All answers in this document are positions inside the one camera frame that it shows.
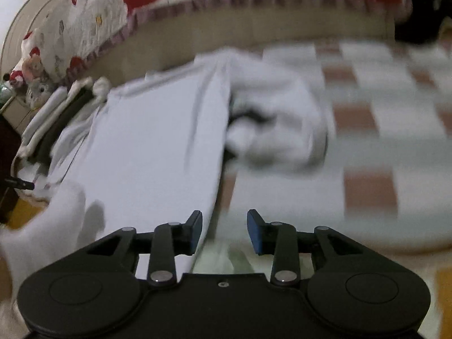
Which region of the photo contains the white shirt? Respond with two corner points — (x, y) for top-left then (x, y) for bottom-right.
(47, 48), (328, 256)

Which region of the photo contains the black folded garment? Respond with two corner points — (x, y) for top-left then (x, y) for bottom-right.
(28, 88), (94, 166)

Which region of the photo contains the white fleece sleeve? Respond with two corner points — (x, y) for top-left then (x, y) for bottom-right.
(0, 179), (107, 339)

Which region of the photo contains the beige nightstand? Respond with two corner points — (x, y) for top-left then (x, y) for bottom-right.
(1, 96), (35, 136)

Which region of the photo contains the grey bunny plush toy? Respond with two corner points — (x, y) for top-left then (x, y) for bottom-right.
(25, 79), (56, 110)

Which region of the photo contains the cream folded garment upper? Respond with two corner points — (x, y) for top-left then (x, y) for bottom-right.
(21, 86), (69, 146)

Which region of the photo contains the cream folded garment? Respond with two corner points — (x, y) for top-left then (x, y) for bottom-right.
(17, 77), (112, 158)
(21, 86), (69, 146)

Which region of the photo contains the pink bear plush toy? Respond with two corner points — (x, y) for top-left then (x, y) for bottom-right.
(21, 55), (47, 83)

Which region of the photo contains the checkered floor rug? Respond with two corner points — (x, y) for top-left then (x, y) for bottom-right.
(213, 41), (451, 253)

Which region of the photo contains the cream folded garment bottom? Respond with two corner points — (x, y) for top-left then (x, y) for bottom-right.
(17, 77), (112, 158)

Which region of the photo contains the red white patterned quilt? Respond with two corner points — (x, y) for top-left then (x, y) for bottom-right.
(19, 0), (414, 86)

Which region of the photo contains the beige bed frame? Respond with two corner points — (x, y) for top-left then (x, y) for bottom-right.
(0, 0), (396, 89)

